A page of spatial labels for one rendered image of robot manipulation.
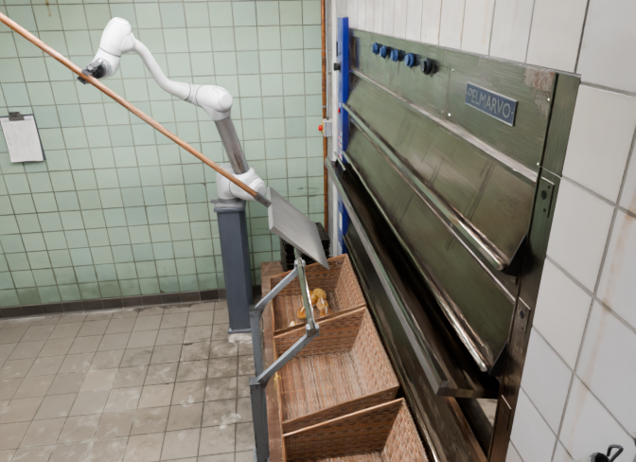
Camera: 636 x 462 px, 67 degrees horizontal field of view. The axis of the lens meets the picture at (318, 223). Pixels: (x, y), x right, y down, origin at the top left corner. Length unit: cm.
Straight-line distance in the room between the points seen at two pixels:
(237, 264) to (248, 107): 111
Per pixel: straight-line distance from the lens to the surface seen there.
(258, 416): 199
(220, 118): 285
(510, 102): 110
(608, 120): 83
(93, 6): 363
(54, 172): 392
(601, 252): 85
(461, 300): 133
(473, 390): 122
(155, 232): 392
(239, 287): 352
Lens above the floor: 221
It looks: 24 degrees down
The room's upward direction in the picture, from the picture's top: 1 degrees counter-clockwise
